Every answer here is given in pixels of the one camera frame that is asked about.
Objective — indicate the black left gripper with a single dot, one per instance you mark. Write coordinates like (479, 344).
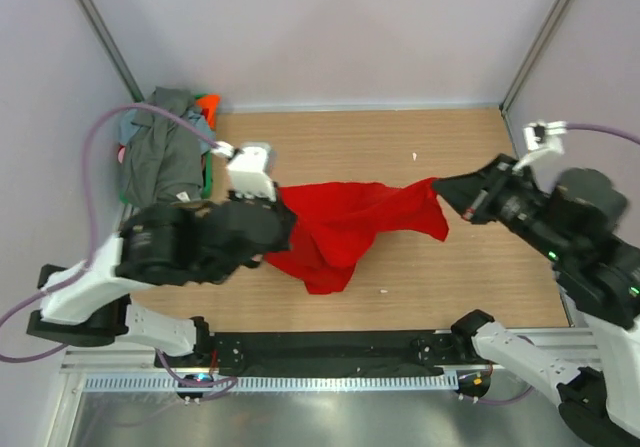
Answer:
(288, 223)

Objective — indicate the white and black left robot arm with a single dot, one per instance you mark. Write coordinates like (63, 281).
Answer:
(90, 304)

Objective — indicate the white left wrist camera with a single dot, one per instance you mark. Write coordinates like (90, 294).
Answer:
(249, 171)

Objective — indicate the light blue garment in basket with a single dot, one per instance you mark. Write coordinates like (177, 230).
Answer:
(148, 134)

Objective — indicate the red t-shirt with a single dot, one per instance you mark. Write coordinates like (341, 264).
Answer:
(337, 223)

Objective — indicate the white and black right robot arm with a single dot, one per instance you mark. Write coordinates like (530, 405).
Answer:
(573, 227)

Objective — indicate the green plastic basket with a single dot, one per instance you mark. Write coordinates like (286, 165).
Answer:
(165, 96)

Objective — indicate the grey t-shirt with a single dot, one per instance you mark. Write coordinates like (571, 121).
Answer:
(162, 161)

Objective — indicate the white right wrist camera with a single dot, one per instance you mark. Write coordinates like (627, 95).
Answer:
(543, 142)

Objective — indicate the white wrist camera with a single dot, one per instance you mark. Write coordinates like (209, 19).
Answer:
(543, 142)
(249, 171)

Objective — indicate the white slotted cable duct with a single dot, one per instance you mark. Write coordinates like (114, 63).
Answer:
(162, 382)

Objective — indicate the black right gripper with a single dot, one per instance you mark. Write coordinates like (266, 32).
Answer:
(473, 194)

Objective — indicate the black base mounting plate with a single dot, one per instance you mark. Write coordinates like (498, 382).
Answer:
(341, 354)

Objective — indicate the orange garment in basket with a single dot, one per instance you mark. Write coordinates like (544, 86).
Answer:
(209, 105)

